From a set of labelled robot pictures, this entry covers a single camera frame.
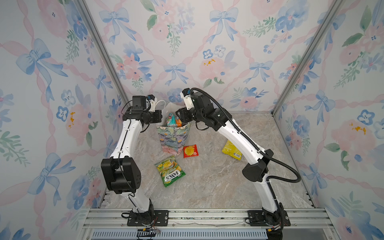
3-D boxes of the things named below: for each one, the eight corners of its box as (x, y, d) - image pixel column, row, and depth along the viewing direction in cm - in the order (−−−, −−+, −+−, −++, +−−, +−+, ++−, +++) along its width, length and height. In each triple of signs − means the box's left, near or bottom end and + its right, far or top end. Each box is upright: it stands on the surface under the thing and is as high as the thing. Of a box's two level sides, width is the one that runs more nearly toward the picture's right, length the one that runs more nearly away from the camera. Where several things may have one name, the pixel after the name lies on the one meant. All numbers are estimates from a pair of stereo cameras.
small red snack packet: (183, 158, 97) (183, 156, 96) (182, 147, 102) (182, 146, 101) (198, 156, 98) (199, 154, 97) (196, 145, 103) (196, 144, 102)
